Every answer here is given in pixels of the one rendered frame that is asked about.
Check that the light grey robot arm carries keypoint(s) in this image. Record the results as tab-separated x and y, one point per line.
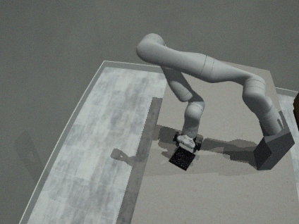
173	63

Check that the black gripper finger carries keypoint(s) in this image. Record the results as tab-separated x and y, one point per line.
175	139
197	146

